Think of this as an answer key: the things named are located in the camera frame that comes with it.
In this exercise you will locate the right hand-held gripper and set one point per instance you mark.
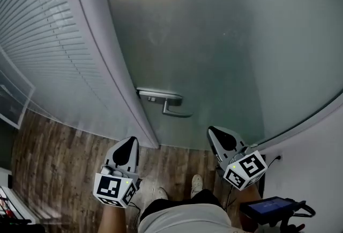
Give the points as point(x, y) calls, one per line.
point(246, 167)

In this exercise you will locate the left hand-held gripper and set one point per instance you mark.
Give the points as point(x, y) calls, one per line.
point(110, 186)

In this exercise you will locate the frosted glass door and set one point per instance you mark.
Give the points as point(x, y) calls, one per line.
point(214, 39)

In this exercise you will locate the person's left forearm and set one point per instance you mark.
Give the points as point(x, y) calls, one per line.
point(112, 218)

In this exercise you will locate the person's right forearm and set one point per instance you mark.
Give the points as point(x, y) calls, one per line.
point(250, 197)

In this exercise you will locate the person's right white shoe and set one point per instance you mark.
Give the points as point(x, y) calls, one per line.
point(197, 185)

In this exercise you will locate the person's white shoe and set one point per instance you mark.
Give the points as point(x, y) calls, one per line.
point(162, 194)
point(197, 185)

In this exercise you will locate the person's left white shoe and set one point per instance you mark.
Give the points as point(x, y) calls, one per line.
point(162, 194)

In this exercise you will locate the person's black shorts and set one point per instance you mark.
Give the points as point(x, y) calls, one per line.
point(171, 199)

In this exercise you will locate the black screen device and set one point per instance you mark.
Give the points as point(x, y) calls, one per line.
point(268, 207)

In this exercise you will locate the person's white shirt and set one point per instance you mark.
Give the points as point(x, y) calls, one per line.
point(182, 219)

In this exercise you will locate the white shelf unit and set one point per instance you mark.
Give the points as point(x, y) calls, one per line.
point(18, 205)

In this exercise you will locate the black bar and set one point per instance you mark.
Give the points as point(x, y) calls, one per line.
point(16, 221)

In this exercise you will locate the glass partition with blinds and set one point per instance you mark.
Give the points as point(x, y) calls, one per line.
point(53, 25)

